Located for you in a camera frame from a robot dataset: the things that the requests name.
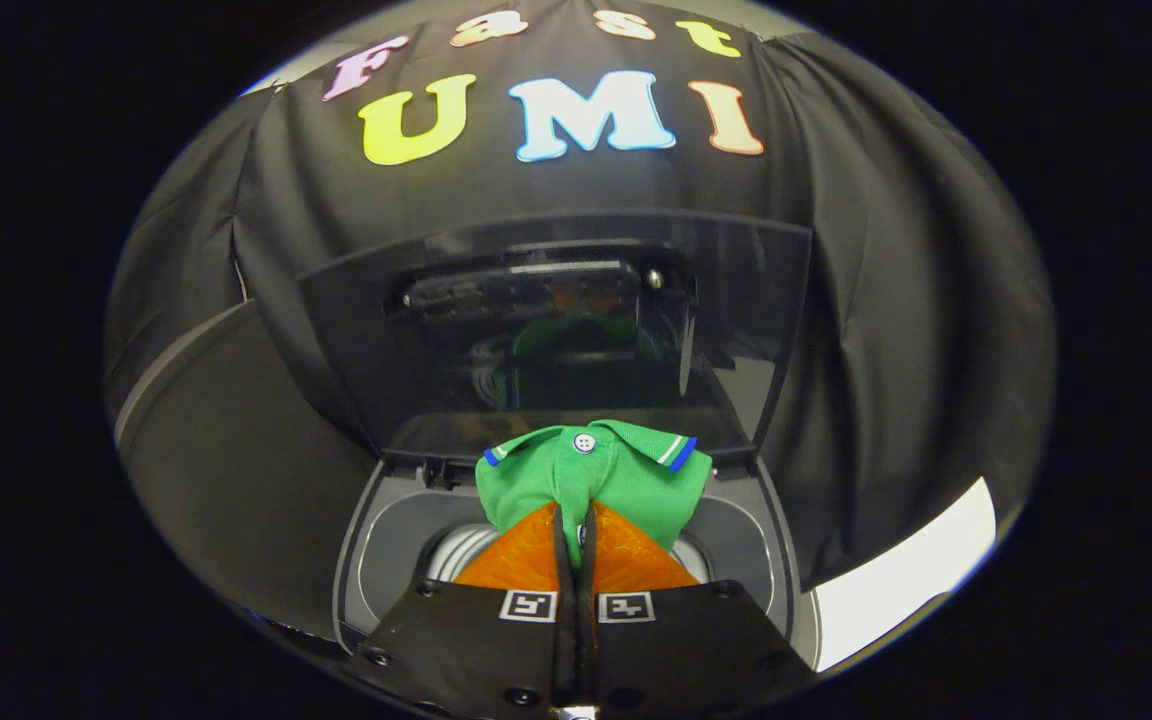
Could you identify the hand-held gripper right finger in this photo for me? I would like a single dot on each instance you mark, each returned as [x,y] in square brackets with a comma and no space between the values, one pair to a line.
[686,650]

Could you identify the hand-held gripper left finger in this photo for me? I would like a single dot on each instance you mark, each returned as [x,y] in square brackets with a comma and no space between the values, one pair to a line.
[476,650]

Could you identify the grey washing machine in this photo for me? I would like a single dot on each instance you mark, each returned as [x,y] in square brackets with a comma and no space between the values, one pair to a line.
[396,540]

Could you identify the green polo shirt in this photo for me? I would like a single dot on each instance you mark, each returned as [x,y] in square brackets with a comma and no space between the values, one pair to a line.
[596,480]

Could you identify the dark washing machine lid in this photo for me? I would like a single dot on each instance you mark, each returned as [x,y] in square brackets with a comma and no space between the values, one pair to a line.
[736,330]

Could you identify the white table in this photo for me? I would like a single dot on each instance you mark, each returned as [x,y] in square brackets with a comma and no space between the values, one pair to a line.
[896,580]

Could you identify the beige and dark cabinet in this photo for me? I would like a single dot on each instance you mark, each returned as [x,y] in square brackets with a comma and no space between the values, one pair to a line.
[236,480]

